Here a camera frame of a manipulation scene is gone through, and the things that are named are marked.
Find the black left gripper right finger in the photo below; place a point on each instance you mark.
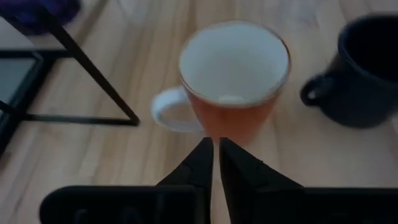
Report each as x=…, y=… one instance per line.
x=264, y=193

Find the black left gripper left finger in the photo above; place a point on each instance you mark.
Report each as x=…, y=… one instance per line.
x=192, y=193

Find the orange mug white inside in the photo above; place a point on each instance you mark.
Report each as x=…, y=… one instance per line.
x=233, y=62

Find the large black mug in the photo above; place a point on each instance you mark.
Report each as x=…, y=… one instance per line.
x=357, y=93

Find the purple plastic tumbler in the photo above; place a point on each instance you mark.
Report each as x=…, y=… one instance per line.
x=40, y=12

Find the black metal rig frame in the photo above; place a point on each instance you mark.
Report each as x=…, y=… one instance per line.
x=34, y=74

